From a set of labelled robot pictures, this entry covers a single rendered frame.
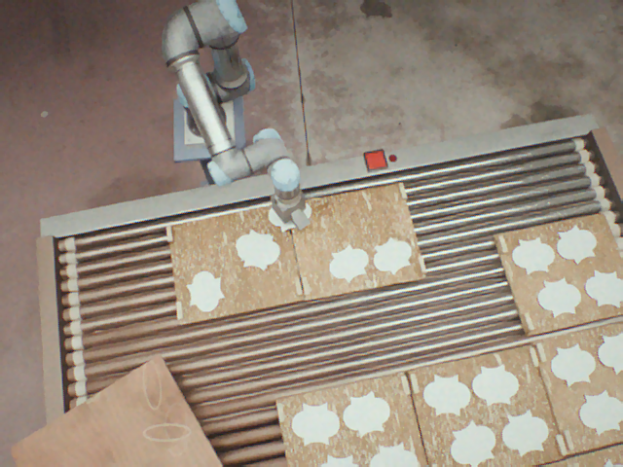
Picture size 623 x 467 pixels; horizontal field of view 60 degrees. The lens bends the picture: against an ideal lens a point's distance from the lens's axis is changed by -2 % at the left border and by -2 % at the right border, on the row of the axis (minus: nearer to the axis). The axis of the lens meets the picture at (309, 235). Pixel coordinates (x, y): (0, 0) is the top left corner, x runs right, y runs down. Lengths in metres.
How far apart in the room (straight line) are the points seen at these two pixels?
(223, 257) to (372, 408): 0.69
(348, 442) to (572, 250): 0.98
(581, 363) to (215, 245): 1.25
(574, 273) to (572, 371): 0.33
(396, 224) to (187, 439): 0.96
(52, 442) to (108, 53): 2.44
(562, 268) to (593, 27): 2.21
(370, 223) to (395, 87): 1.54
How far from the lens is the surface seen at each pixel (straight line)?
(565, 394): 1.95
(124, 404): 1.77
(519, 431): 1.88
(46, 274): 2.04
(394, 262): 1.87
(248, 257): 1.85
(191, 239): 1.93
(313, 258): 1.86
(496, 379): 1.87
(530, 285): 1.97
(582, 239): 2.09
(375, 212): 1.93
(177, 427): 1.72
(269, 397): 1.81
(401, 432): 1.80
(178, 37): 1.58
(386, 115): 3.22
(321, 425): 1.77
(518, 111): 3.42
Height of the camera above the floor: 2.72
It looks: 70 degrees down
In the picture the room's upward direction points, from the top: 1 degrees counter-clockwise
